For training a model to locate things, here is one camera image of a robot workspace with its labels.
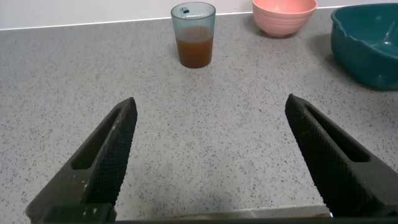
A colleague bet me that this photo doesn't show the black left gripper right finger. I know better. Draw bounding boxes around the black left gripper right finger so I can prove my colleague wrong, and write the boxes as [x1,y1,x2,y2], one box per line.
[285,93,398,218]

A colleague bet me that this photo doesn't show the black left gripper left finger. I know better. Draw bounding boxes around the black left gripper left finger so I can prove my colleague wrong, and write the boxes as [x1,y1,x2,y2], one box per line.
[25,96,138,223]

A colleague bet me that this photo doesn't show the orange-brown liquid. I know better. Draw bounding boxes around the orange-brown liquid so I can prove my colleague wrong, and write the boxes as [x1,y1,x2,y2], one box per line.
[175,26,215,69]

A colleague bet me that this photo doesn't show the ribbed translucent blue-grey cup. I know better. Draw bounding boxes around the ribbed translucent blue-grey cup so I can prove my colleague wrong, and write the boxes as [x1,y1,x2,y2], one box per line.
[170,1,216,69]

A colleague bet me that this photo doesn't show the pink ribbed bowl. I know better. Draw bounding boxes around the pink ribbed bowl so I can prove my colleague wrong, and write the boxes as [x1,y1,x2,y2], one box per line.
[252,0,318,38]

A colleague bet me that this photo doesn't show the teal plastic basin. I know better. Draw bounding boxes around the teal plastic basin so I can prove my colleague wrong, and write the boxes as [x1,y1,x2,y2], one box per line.
[330,2,398,92]

